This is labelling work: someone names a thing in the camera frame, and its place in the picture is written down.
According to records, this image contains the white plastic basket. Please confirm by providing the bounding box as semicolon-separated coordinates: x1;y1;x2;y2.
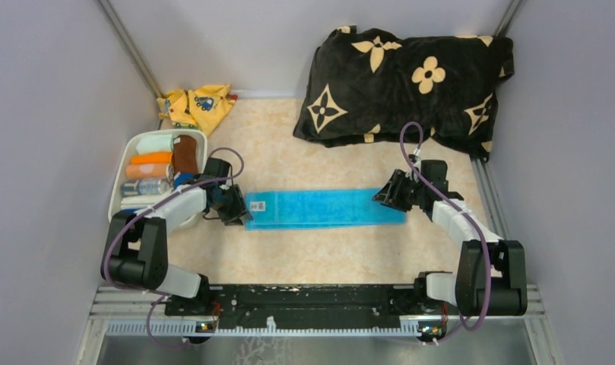
107;129;208;221

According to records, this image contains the light blue towel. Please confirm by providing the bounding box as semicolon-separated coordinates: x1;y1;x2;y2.
246;188;407;231

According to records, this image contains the salmon rolled towel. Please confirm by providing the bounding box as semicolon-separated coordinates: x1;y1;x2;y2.
125;163;173;180

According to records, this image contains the brown towel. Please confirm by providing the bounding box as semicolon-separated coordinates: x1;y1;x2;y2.
172;135;198;174

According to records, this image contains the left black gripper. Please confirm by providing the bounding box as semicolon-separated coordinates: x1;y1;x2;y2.
212;183;253;226

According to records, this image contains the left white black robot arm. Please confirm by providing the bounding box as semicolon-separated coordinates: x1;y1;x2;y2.
100;157;252;315

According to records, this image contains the dark blue towel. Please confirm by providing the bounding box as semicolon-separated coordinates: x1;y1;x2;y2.
173;173;195;189

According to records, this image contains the aluminium frame rail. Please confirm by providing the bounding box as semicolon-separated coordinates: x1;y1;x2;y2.
75;284;563;364

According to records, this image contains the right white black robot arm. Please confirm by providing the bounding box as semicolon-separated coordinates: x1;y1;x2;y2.
372;160;528;317

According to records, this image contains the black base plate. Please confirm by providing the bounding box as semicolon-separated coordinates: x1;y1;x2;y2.
163;283;464;334

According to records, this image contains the orange rolled towel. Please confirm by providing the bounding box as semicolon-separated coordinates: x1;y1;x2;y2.
130;152;173;165

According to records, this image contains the mint green rolled towel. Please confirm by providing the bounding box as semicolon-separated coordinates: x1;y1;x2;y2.
135;134;174;154

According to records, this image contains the black blanket with beige flowers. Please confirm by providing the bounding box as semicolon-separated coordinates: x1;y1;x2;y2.
293;26;515;160

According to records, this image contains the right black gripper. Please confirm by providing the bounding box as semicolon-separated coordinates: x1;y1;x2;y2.
372;169;426;212

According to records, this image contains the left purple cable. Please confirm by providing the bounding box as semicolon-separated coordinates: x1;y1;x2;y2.
101;147;246;350

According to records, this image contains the yellow printed cloth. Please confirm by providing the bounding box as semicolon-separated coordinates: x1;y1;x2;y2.
157;84;239;137

